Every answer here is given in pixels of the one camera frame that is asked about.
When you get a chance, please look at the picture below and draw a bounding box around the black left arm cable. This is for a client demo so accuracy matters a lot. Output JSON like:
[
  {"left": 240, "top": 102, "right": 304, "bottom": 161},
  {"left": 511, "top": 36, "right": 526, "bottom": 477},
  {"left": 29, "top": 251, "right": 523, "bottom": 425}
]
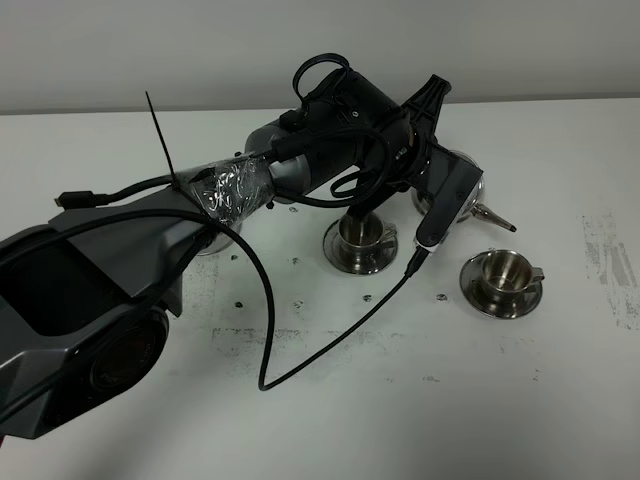
[{"left": 0, "top": 52, "right": 431, "bottom": 392}]

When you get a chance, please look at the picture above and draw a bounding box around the left stainless steel teacup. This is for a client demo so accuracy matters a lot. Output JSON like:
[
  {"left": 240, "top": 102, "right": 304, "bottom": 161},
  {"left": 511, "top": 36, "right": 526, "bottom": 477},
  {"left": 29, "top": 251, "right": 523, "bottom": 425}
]
[{"left": 337, "top": 214, "right": 400, "bottom": 266}]

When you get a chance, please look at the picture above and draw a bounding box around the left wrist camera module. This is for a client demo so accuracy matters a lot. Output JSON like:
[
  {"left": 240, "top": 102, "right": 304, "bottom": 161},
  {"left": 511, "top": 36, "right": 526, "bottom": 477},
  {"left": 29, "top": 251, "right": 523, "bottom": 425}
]
[{"left": 412, "top": 145, "right": 483, "bottom": 252}]

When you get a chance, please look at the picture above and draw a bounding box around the stainless steel teapot saucer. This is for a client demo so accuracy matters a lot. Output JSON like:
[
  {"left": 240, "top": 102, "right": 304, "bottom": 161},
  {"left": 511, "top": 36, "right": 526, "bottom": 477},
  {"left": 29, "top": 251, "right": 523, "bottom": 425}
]
[{"left": 197, "top": 226, "right": 234, "bottom": 256}]

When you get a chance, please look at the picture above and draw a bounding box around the right stainless steel saucer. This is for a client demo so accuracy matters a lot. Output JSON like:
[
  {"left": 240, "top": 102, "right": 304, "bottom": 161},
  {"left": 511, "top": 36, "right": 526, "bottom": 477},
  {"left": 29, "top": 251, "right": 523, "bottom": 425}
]
[{"left": 459, "top": 250, "right": 543, "bottom": 320}]

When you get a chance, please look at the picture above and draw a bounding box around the left stainless steel saucer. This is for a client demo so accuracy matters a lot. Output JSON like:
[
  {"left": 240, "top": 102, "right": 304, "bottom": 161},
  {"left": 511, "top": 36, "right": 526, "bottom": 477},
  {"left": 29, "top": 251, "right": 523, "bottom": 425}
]
[{"left": 321, "top": 219, "right": 400, "bottom": 275}]

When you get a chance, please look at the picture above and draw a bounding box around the right stainless steel teacup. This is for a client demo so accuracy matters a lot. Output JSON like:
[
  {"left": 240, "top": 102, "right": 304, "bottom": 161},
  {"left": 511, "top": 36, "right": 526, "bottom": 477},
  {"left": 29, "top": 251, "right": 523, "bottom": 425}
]
[{"left": 480, "top": 249, "right": 545, "bottom": 302}]

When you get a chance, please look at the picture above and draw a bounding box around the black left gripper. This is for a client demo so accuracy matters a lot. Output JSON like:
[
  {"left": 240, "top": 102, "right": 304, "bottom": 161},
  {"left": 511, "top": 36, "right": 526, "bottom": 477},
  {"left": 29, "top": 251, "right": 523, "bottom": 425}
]
[{"left": 294, "top": 69, "right": 450, "bottom": 200}]

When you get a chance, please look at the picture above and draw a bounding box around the stainless steel teacup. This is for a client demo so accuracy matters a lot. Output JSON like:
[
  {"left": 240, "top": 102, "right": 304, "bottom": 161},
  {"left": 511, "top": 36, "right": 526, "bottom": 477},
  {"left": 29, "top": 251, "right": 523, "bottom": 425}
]
[
  {"left": 337, "top": 214, "right": 400, "bottom": 266},
  {"left": 480, "top": 249, "right": 545, "bottom": 302}
]

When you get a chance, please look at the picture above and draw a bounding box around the black zip tie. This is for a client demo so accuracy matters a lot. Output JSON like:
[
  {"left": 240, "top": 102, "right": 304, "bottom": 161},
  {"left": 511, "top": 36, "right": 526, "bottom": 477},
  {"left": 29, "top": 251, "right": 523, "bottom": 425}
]
[{"left": 145, "top": 91, "right": 206, "bottom": 215}]

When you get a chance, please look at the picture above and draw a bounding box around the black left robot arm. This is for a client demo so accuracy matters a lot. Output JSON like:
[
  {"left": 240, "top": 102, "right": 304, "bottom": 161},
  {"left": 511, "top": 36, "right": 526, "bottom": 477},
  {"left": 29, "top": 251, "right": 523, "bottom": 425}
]
[{"left": 1, "top": 67, "right": 476, "bottom": 439}]

